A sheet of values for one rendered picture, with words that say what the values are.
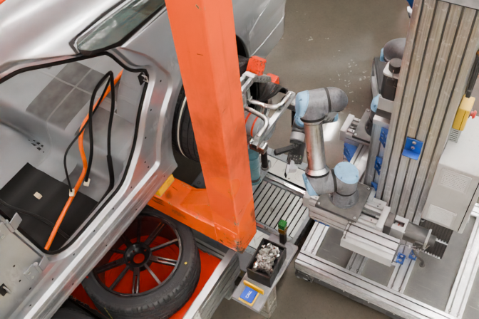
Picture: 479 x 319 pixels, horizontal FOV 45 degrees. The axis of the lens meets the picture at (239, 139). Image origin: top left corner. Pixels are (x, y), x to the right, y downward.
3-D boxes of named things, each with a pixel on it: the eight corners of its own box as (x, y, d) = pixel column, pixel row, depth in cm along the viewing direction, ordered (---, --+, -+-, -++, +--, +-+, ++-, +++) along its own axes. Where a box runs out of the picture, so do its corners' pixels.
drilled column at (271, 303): (263, 297, 350) (259, 265, 317) (277, 305, 346) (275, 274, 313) (254, 310, 345) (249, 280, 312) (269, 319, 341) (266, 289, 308)
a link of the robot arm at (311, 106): (338, 196, 279) (330, 92, 254) (307, 202, 278) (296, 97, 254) (331, 184, 289) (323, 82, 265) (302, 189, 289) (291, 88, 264)
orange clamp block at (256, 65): (251, 70, 322) (254, 55, 319) (263, 75, 319) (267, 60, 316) (245, 72, 316) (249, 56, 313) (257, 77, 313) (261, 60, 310)
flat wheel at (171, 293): (114, 213, 363) (105, 192, 345) (214, 233, 349) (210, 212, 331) (70, 312, 325) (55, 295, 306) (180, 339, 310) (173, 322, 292)
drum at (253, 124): (245, 117, 337) (243, 100, 326) (277, 129, 329) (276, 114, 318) (232, 133, 330) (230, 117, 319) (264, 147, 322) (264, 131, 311)
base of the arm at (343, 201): (363, 190, 295) (365, 179, 288) (352, 213, 288) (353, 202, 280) (336, 179, 301) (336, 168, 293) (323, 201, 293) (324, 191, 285)
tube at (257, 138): (244, 107, 315) (243, 94, 307) (275, 119, 308) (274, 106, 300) (227, 129, 307) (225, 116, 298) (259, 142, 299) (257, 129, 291)
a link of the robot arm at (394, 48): (380, 59, 270) (378, 65, 317) (403, 62, 267) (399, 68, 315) (383, 34, 269) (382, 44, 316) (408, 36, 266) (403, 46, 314)
